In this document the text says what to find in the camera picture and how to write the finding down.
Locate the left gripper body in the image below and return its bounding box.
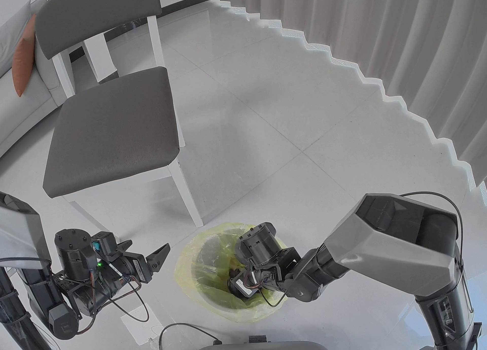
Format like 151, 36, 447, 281
98, 251, 153, 298

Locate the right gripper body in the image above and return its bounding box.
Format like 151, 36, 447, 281
250, 268, 284, 293

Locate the clear yellow plastic bag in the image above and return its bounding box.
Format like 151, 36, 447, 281
174, 221, 294, 323

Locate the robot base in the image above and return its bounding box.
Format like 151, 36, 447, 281
198, 335, 309, 350

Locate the white trash bin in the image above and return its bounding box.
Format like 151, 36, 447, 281
180, 228, 290, 314

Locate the white chair with grey cushions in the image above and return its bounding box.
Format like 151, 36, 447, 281
35, 0, 204, 227

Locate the pale grey sofa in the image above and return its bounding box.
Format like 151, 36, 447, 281
0, 0, 74, 159

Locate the orange cushion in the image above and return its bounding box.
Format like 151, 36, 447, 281
12, 13, 38, 97

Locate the white curtain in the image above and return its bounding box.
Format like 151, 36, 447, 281
203, 0, 487, 205

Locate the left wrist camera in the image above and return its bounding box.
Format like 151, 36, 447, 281
91, 231, 121, 256

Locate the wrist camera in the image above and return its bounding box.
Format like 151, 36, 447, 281
91, 231, 121, 256
228, 270, 255, 298

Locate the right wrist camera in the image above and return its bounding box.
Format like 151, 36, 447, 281
228, 270, 255, 298

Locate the black cable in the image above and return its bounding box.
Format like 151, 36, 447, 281
110, 281, 150, 323
401, 191, 466, 277
159, 323, 222, 346

